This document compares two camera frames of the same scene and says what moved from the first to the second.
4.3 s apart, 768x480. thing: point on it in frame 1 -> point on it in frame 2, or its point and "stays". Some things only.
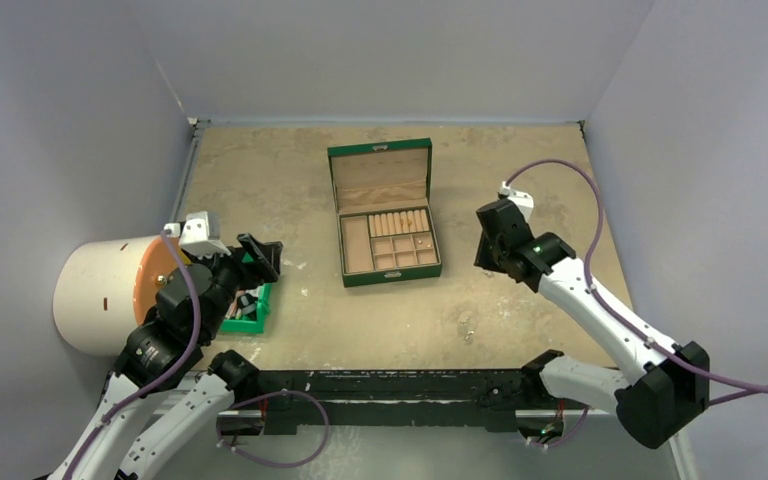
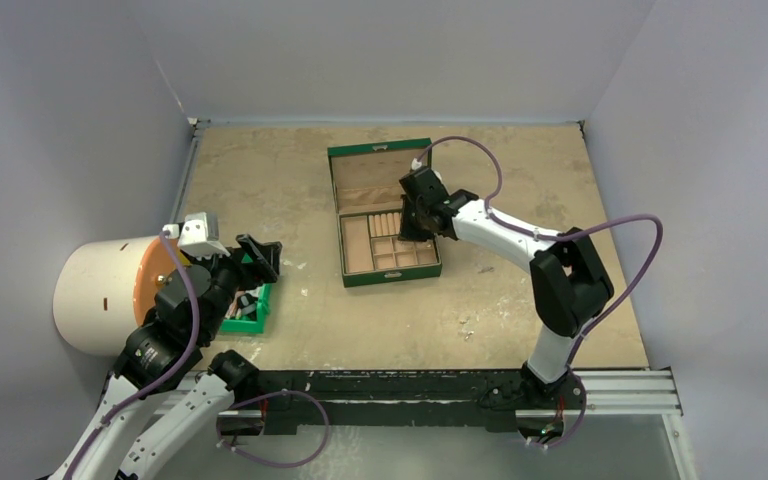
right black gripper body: x=492 y=244 -> x=420 y=216
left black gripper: x=265 y=255 stays
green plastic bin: x=250 y=324 stays
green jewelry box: x=381 y=192 stays
